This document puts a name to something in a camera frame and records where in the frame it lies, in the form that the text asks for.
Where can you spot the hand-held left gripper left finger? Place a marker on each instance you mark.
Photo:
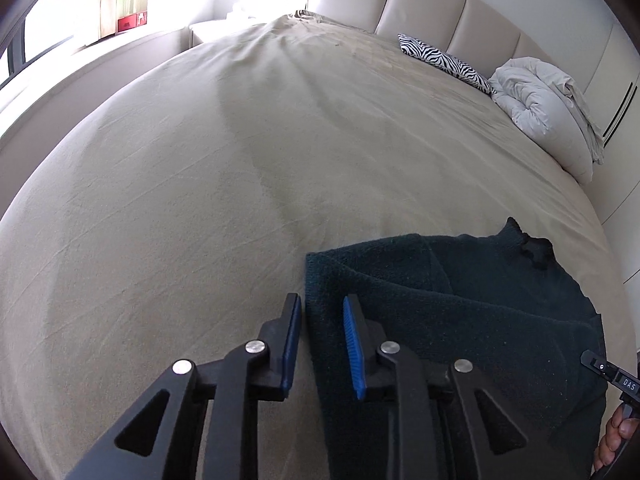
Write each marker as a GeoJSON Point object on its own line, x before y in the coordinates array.
{"type": "Point", "coordinates": [292, 345]}

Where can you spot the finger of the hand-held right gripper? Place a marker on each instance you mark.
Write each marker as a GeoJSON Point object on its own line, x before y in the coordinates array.
{"type": "Point", "coordinates": [595, 362]}

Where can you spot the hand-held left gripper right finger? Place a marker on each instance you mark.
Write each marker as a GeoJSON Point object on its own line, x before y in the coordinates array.
{"type": "Point", "coordinates": [352, 345]}

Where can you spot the dark green knit sweater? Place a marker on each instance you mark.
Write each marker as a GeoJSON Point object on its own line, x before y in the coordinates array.
{"type": "Point", "coordinates": [475, 300]}

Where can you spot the person's right hand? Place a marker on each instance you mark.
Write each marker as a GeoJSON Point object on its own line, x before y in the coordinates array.
{"type": "Point", "coordinates": [620, 432]}

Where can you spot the bed with beige sheet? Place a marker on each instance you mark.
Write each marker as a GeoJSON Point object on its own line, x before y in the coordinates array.
{"type": "Point", "coordinates": [250, 160]}

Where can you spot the white wardrobe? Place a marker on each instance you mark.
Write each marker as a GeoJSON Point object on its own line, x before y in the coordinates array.
{"type": "Point", "coordinates": [620, 160]}

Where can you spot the folded white duvet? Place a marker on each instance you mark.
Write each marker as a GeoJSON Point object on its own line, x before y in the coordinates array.
{"type": "Point", "coordinates": [535, 100]}

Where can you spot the zebra print pillow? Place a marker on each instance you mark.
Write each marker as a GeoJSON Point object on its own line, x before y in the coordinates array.
{"type": "Point", "coordinates": [440, 57]}

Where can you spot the white nightstand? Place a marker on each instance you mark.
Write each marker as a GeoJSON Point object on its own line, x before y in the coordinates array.
{"type": "Point", "coordinates": [210, 32]}

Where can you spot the white window ledge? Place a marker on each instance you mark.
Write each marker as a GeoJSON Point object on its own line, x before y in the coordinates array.
{"type": "Point", "coordinates": [90, 75]}

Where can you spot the beige padded headboard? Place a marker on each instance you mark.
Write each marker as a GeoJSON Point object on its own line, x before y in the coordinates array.
{"type": "Point", "coordinates": [425, 5]}

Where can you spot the red box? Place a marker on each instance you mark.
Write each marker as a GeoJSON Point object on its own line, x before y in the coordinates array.
{"type": "Point", "coordinates": [131, 22]}

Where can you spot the window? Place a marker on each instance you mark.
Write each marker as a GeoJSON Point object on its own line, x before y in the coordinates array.
{"type": "Point", "coordinates": [35, 45]}

